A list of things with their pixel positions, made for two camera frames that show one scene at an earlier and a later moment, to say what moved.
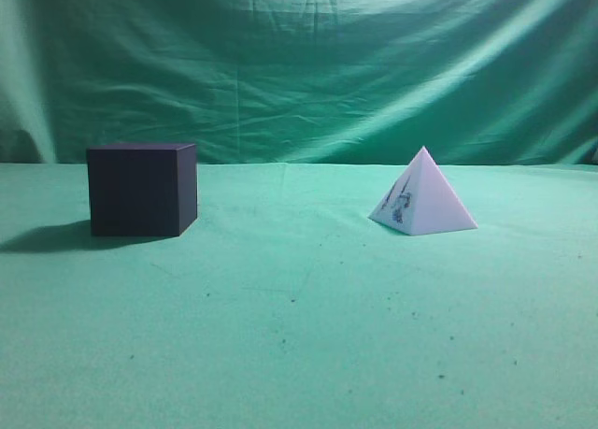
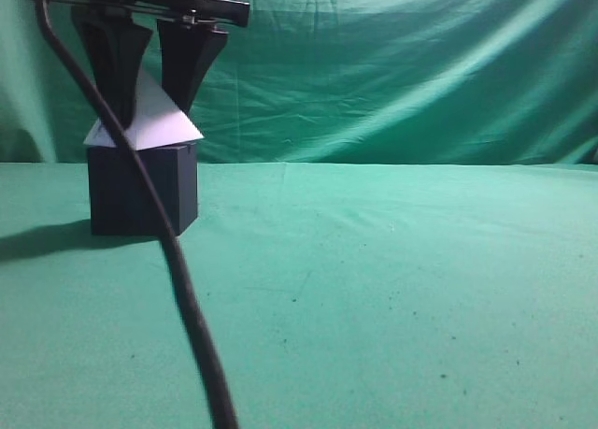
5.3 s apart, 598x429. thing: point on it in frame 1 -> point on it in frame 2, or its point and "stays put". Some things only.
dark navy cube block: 142,189 stays put
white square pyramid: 421,201 -> 158,121
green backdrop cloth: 301,71 stays put
